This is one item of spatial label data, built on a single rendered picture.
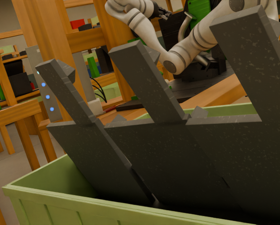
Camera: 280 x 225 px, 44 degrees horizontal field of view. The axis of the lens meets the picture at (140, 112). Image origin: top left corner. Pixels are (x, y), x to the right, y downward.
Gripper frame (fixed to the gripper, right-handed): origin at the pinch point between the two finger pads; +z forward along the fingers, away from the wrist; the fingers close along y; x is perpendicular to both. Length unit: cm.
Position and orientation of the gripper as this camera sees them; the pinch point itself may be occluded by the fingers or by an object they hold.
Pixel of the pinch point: (168, 13)
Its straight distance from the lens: 160.9
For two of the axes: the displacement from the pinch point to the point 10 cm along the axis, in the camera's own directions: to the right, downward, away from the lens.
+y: -5.9, -6.5, 4.8
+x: -4.4, 7.6, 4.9
